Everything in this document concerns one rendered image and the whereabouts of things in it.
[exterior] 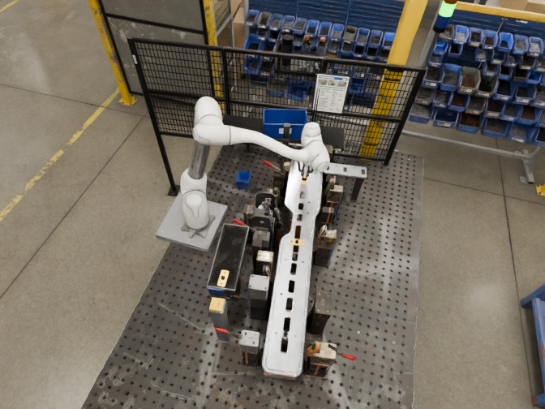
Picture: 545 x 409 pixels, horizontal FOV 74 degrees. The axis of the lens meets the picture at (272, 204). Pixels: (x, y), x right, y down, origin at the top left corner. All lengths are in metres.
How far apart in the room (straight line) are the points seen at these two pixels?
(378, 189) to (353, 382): 1.39
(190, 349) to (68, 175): 2.55
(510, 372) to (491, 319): 0.39
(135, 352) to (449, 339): 2.25
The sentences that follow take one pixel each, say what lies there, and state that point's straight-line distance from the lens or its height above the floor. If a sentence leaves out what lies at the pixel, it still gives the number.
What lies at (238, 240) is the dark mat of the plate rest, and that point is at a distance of 1.90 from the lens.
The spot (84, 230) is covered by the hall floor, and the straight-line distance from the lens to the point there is 3.67.
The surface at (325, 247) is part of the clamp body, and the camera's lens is 2.17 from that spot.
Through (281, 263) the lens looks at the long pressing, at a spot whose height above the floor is 1.00.
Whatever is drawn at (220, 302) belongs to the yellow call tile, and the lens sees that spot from 1.75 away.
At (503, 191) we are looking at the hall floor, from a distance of 4.37.
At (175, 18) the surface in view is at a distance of 3.88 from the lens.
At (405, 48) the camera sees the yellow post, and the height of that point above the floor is 1.65.
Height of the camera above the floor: 2.77
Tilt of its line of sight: 52 degrees down
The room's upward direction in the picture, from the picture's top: 3 degrees clockwise
